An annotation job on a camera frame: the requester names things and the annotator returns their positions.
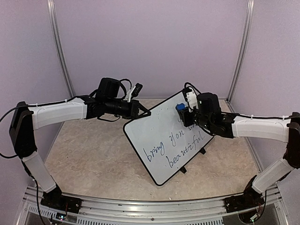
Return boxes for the blue whiteboard eraser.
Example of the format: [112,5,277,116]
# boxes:
[175,103,186,113]

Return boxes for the white whiteboard black frame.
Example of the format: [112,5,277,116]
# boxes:
[123,91,213,186]

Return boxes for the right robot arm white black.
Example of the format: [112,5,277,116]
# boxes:
[175,88,300,208]

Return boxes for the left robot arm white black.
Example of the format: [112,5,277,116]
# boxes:
[9,77,151,209]

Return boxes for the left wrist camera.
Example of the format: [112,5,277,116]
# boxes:
[124,83,143,102]

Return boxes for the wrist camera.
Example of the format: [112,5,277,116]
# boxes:
[124,83,143,102]
[182,82,200,113]

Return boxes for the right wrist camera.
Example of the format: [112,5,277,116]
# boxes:
[182,82,200,113]

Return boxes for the aluminium front rail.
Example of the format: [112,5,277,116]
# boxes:
[16,187,289,225]

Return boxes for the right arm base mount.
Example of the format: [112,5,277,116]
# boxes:
[224,175,265,213]

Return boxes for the right aluminium frame post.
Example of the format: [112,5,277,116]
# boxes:
[226,0,255,104]

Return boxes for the aluminium frame post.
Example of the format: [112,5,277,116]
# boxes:
[47,0,75,97]
[226,0,255,104]

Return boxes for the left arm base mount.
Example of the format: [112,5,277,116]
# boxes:
[41,186,82,214]

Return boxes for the left aluminium frame post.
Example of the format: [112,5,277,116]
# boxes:
[47,0,75,97]

